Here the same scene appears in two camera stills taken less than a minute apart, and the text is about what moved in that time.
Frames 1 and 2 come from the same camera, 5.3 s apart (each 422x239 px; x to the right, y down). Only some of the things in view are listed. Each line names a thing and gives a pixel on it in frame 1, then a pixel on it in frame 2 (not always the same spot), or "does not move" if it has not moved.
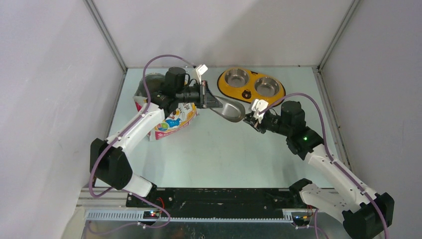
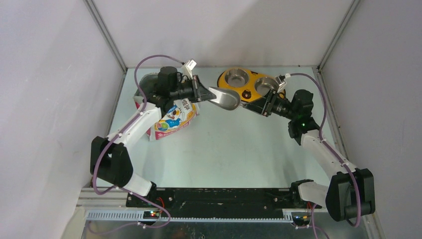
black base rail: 194,199 does not move
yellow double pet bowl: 246,85 does not move
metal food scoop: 230,111 -> 226,99
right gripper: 255,122 -> 258,106
